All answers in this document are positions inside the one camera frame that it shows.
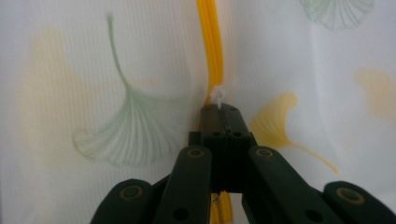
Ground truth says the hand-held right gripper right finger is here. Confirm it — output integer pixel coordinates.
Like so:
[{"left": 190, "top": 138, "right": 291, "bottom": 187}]
[{"left": 224, "top": 105, "right": 344, "bottom": 224}]

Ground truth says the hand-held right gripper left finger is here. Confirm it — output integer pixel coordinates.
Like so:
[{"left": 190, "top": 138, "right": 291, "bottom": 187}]
[{"left": 152, "top": 104, "right": 230, "bottom": 224}]

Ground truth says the leaf print mesh laundry bag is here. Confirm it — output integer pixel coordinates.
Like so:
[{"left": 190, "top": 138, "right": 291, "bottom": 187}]
[{"left": 0, "top": 0, "right": 396, "bottom": 224}]

